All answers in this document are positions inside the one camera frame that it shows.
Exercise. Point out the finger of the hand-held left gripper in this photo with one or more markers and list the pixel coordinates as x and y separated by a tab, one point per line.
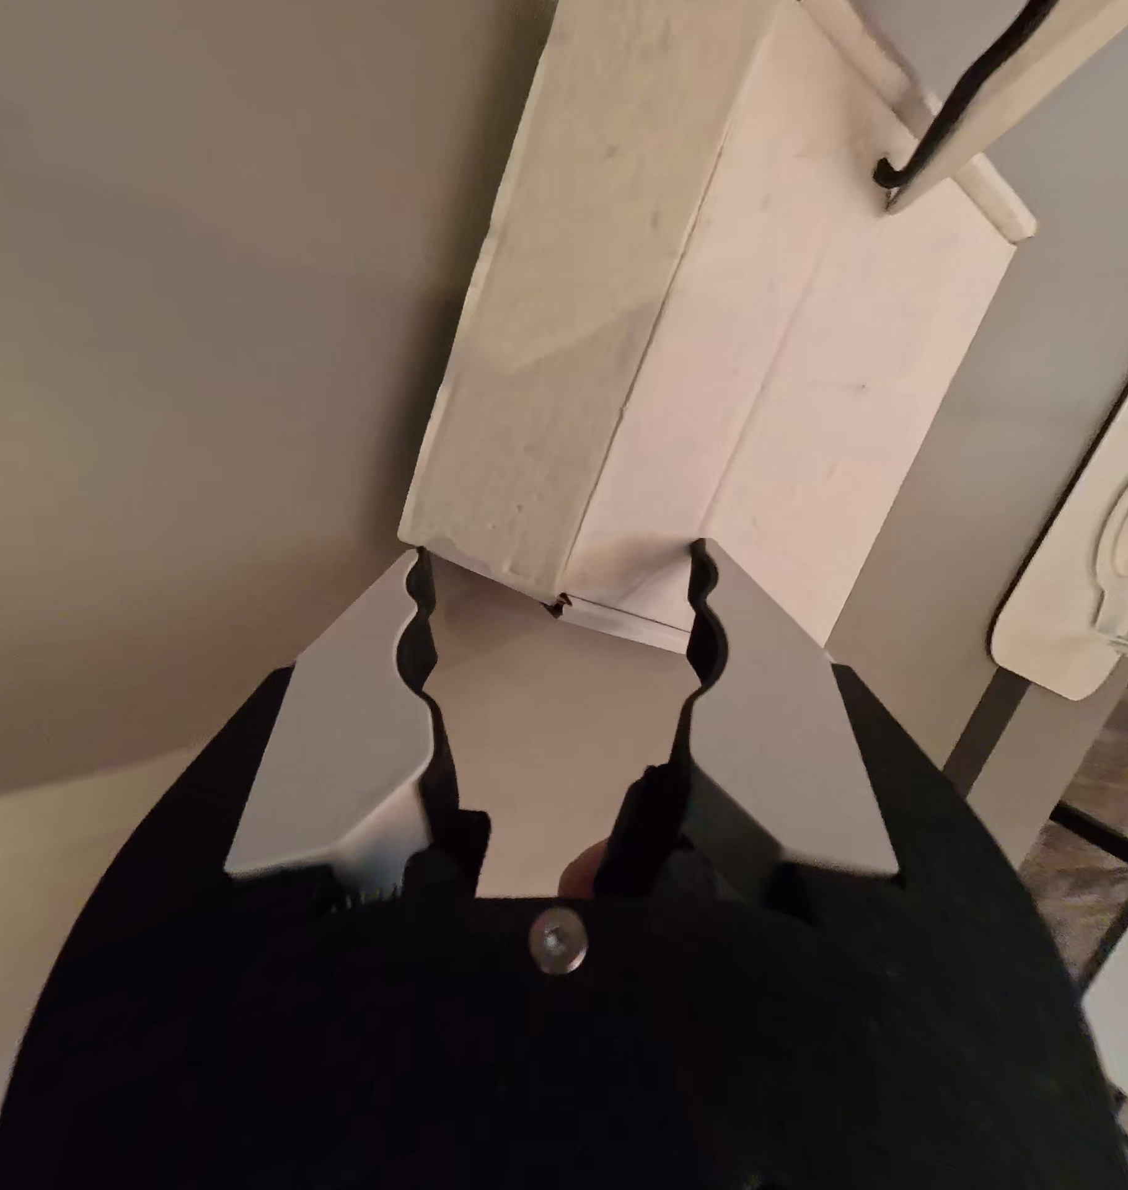
1038	83

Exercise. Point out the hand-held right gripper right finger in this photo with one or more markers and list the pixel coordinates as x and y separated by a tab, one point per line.
788	752

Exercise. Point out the white cardboard box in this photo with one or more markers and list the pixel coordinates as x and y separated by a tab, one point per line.
712	372

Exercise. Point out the person's right hand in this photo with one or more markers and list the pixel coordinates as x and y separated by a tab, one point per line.
582	869

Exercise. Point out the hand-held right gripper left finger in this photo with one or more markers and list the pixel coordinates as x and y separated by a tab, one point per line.
341	752

